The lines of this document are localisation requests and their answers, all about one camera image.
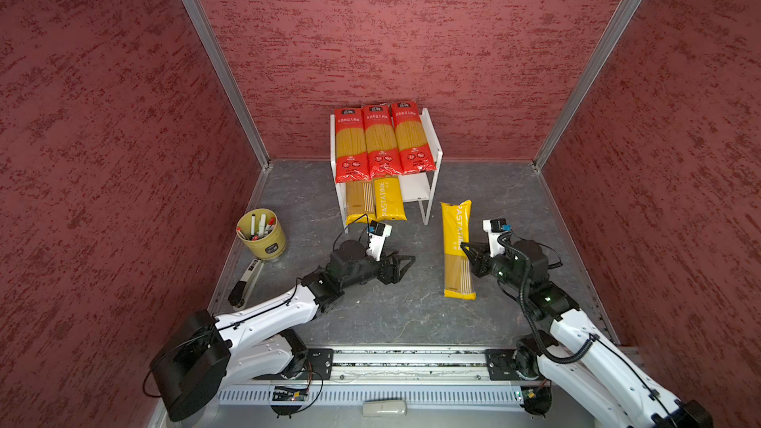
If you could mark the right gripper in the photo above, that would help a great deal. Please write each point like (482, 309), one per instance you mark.
(479, 263)

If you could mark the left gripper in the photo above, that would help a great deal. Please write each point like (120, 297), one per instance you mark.
(394, 275)

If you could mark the yellow pasta bag underneath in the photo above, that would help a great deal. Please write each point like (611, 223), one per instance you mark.
(458, 282)

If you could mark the yellow pasta bag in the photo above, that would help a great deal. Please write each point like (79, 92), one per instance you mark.
(388, 199)
(360, 202)

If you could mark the yellow pasta bag front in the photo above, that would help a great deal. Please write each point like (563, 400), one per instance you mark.
(360, 202)

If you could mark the red spaghetti bag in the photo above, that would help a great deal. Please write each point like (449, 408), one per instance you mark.
(382, 148)
(351, 154)
(413, 145)

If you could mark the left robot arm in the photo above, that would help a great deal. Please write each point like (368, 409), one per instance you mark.
(209, 353)

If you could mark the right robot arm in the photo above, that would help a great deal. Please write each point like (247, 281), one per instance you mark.
(565, 346)

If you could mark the white two-tier shelf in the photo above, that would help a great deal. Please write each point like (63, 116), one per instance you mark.
(418, 188)

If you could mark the yellow pen holder cup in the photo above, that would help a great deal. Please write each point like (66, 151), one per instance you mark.
(262, 233)

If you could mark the grey stapler tool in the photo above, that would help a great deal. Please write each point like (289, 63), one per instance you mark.
(242, 290)

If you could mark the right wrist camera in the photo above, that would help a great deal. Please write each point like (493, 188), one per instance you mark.
(495, 228)

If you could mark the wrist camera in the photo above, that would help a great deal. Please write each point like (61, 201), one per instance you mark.
(378, 232)
(495, 228)

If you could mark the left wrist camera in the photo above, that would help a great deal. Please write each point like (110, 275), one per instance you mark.
(378, 232)

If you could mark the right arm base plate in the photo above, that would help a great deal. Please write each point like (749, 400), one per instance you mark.
(505, 365)

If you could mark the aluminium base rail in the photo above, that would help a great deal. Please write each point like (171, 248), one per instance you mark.
(426, 377)

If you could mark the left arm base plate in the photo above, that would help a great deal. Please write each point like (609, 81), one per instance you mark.
(317, 365)

